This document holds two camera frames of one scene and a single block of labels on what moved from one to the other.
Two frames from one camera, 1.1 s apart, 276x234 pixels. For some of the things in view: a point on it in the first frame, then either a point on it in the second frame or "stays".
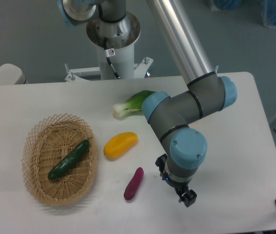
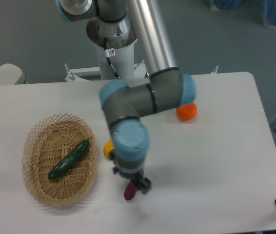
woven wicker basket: x=47 y=142 stays
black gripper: x=188 y=198 to x=144 y=185
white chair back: x=6 y=74 stays
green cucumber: x=67 y=163 stays
